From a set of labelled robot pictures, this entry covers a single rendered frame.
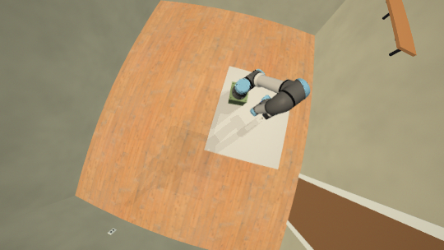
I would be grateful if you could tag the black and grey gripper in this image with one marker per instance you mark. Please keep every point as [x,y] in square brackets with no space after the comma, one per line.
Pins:
[266,116]

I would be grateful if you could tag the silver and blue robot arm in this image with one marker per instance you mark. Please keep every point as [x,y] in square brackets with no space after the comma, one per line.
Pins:
[290,93]

